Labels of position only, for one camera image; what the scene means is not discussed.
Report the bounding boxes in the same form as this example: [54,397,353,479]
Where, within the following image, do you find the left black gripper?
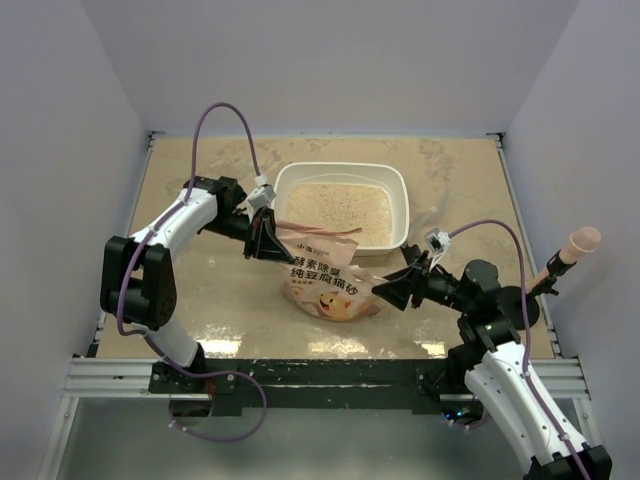
[203,204,295,264]

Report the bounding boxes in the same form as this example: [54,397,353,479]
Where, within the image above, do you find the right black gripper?
[372,250,473,314]

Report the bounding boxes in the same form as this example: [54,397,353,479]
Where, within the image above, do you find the black bag clip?
[401,244,432,276]

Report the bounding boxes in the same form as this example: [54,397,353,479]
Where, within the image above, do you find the orange cat litter bag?
[276,221,382,322]

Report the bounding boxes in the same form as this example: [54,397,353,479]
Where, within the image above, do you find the white litter box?
[274,162,410,256]

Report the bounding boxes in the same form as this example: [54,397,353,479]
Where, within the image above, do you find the beige litter scoop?
[527,226,601,298]

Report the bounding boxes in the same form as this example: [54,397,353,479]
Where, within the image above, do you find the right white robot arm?
[372,260,612,479]

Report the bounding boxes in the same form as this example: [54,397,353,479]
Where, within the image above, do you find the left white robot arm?
[100,175,295,393]

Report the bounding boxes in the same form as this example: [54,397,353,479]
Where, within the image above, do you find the clear plastic tube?
[409,190,449,237]

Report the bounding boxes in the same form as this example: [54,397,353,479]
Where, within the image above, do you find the black scoop stand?
[498,286,540,331]

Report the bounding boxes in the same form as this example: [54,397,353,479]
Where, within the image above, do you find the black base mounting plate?
[149,359,484,423]

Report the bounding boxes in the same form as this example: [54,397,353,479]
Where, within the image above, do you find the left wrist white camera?
[246,174,276,211]

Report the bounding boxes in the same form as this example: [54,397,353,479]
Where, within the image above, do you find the wrist white camera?
[424,228,451,269]
[246,174,276,211]

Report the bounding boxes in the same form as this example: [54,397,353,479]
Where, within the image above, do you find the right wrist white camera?
[424,228,451,269]

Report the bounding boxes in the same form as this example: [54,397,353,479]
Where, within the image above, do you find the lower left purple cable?
[168,371,270,442]

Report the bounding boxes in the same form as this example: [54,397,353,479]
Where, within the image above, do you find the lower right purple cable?
[449,412,494,431]

